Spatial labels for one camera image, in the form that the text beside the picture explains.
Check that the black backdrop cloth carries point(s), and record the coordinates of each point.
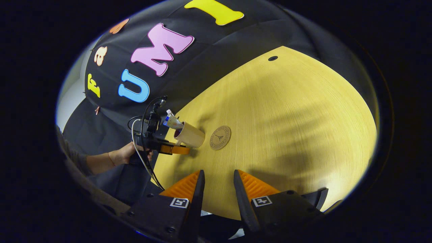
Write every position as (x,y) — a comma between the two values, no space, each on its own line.
(209,50)

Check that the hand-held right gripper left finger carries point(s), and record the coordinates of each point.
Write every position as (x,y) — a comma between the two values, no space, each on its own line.
(195,206)

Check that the round wooden coaster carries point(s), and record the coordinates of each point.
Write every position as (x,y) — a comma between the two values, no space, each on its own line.
(220,137)

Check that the black chair part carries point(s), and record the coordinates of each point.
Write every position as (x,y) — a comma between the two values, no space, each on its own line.
(317,199)

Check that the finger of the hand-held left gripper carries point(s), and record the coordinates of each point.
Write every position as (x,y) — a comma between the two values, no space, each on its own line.
(175,150)

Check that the copper clamp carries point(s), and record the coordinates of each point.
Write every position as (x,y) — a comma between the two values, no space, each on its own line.
(97,110)

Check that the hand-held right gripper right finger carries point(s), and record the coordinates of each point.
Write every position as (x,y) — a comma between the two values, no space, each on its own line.
(243,206)

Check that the wooden desktop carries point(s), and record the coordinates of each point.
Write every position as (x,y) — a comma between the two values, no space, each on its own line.
(287,128)

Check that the white toothpaste tube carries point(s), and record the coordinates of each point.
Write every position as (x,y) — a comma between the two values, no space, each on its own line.
(173,123)

